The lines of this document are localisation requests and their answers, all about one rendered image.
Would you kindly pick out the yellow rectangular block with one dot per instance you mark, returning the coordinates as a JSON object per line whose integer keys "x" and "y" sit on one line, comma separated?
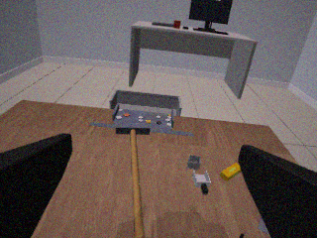
{"x": 230, "y": 172}

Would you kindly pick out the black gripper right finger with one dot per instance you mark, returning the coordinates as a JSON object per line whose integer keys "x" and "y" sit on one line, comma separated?
{"x": 284, "y": 192}

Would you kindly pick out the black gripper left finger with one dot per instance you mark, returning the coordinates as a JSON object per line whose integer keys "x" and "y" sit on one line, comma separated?
{"x": 29, "y": 175}

